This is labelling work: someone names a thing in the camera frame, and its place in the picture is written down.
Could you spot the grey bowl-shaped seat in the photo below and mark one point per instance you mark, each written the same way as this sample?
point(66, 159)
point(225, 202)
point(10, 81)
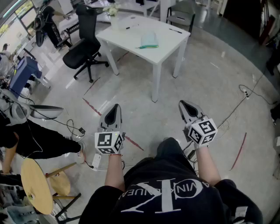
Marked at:
point(46, 111)

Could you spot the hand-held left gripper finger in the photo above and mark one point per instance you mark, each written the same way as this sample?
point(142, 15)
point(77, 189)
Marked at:
point(103, 122)
point(120, 120)

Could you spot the white pen with black cap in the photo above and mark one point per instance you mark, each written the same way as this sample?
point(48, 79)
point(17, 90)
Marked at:
point(131, 27)

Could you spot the white vase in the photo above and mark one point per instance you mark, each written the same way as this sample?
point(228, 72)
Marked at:
point(114, 23)

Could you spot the black office chair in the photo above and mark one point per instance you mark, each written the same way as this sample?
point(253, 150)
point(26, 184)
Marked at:
point(87, 28)

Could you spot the black power adapter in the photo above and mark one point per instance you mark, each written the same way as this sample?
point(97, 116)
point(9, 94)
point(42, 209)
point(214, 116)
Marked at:
point(82, 130)

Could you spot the blue cloth-covered stand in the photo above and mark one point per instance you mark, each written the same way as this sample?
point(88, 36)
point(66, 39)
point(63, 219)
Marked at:
point(22, 74)

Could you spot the person's black trousers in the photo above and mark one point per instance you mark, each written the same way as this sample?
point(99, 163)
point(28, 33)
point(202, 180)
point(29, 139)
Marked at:
point(170, 148)

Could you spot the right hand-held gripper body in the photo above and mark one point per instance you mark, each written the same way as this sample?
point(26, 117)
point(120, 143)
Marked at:
point(202, 132)

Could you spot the white table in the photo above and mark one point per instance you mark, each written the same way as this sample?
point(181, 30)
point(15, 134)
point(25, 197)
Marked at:
point(131, 37)

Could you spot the light blue mesh pouch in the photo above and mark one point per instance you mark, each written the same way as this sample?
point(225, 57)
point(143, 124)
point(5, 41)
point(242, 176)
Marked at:
point(148, 39)

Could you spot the grey chair with black legs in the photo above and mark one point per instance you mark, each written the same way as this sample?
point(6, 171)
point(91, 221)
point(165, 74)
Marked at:
point(181, 20)

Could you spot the person's left forearm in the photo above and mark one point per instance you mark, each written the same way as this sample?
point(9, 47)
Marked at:
point(113, 172)

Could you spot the small white floor power strip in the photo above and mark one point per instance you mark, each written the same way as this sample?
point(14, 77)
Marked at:
point(246, 94)

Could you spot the white flower bouquet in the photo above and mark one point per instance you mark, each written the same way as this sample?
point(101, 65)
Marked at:
point(112, 9)

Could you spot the round wooden side table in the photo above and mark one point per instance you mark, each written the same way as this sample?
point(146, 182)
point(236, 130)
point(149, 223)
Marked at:
point(37, 186)

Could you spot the black printed t-shirt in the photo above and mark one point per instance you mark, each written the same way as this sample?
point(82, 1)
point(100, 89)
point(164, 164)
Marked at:
point(170, 197)

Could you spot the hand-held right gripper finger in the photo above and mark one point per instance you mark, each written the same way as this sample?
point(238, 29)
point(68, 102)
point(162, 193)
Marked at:
point(198, 109)
point(182, 113)

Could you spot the person's right forearm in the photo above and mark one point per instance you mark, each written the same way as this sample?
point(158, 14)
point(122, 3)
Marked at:
point(206, 166)

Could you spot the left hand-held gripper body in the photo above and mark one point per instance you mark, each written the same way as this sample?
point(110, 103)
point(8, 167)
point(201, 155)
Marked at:
point(109, 142)

